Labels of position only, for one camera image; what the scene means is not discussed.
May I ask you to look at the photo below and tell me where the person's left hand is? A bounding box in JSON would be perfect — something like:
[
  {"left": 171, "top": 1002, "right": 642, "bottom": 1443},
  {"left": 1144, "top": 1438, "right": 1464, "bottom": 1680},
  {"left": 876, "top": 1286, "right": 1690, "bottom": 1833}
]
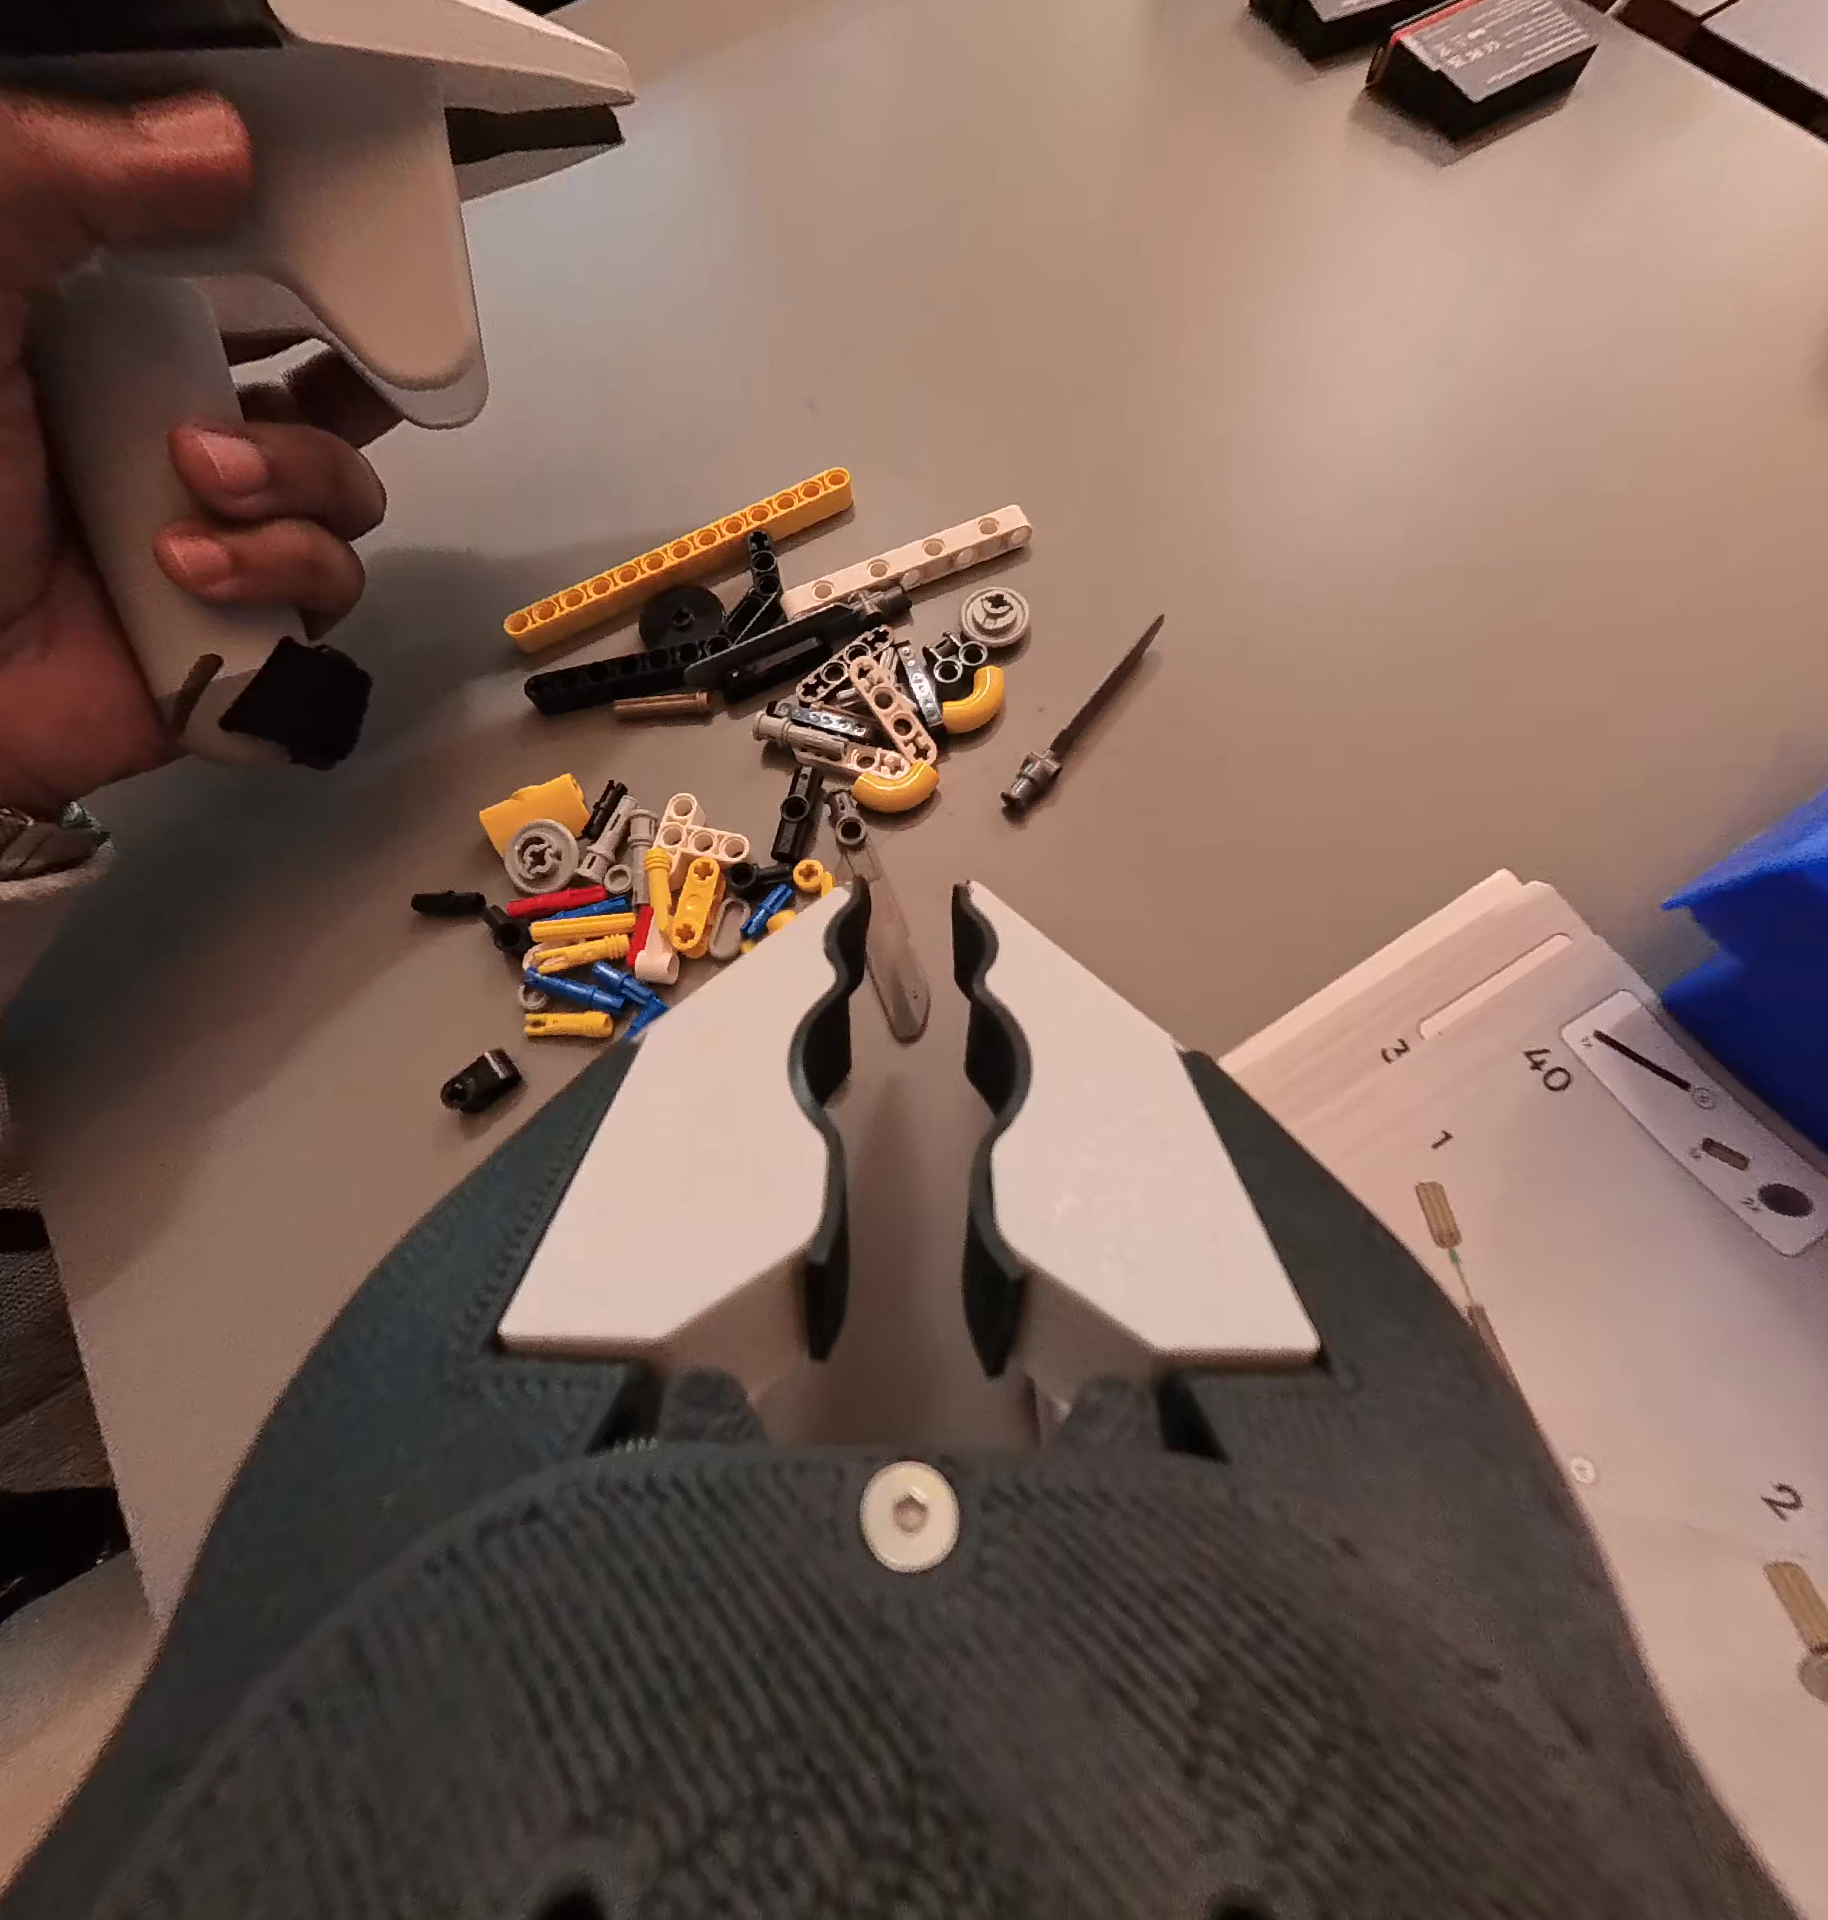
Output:
[{"left": 0, "top": 81, "right": 395, "bottom": 822}]

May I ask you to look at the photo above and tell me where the grey lego blade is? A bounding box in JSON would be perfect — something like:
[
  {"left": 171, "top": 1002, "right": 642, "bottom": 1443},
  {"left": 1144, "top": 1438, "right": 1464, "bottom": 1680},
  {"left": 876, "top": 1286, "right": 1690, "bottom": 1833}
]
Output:
[{"left": 839, "top": 847, "right": 935, "bottom": 1042}]

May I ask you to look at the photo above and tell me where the pile of small lego pieces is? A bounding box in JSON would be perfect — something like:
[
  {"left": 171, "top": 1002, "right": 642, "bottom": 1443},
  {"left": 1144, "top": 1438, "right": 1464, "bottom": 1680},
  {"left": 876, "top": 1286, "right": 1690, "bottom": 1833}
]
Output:
[{"left": 411, "top": 531, "right": 1029, "bottom": 1044}]

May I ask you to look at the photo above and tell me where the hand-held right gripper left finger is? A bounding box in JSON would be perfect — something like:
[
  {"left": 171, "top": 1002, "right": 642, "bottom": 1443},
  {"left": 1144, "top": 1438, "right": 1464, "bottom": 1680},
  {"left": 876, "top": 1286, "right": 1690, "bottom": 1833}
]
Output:
[{"left": 497, "top": 882, "right": 870, "bottom": 1442}]

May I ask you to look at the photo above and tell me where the white lego beam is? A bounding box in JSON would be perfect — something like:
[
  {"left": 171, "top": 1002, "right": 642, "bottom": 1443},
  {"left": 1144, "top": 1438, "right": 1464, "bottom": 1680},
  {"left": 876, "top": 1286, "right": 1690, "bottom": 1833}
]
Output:
[{"left": 780, "top": 506, "right": 1033, "bottom": 618}]

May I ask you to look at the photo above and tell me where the white instruction booklet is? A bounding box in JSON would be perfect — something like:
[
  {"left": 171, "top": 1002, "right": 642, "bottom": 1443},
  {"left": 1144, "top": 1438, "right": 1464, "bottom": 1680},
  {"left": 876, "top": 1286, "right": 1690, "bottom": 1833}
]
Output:
[{"left": 1222, "top": 869, "right": 1828, "bottom": 1920}]

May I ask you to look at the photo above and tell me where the dark grey lego sword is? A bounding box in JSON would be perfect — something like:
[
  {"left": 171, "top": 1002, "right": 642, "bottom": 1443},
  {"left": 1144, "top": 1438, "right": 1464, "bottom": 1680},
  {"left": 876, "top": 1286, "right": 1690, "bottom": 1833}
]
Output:
[{"left": 1001, "top": 615, "right": 1167, "bottom": 817}]

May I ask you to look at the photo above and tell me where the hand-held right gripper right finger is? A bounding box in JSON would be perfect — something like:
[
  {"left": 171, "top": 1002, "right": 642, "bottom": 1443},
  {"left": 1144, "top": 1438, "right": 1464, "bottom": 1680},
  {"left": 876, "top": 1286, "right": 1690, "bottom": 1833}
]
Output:
[{"left": 952, "top": 882, "right": 1325, "bottom": 1442}]

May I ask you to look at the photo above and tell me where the blue plastic bin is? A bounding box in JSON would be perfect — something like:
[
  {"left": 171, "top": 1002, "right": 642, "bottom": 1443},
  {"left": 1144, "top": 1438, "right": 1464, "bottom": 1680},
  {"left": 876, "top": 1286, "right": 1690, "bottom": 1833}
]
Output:
[{"left": 1660, "top": 749, "right": 1828, "bottom": 1187}]

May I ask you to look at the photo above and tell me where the black battery pack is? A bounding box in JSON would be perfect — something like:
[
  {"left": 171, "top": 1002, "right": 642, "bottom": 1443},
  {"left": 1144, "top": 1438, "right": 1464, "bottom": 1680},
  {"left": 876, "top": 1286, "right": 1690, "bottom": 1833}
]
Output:
[
  {"left": 1363, "top": 0, "right": 1601, "bottom": 138},
  {"left": 1251, "top": 0, "right": 1455, "bottom": 62}
]

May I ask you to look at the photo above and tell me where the long yellow lego beam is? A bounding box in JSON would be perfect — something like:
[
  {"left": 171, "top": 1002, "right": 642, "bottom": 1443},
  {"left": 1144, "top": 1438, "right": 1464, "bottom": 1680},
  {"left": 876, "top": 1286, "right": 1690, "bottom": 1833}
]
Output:
[{"left": 502, "top": 466, "right": 859, "bottom": 654}]

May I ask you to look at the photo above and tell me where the long black lego beam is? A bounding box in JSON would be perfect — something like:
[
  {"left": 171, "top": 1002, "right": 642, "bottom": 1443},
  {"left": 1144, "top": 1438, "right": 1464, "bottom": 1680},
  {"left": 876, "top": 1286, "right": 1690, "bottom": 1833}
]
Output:
[{"left": 525, "top": 636, "right": 750, "bottom": 716}]

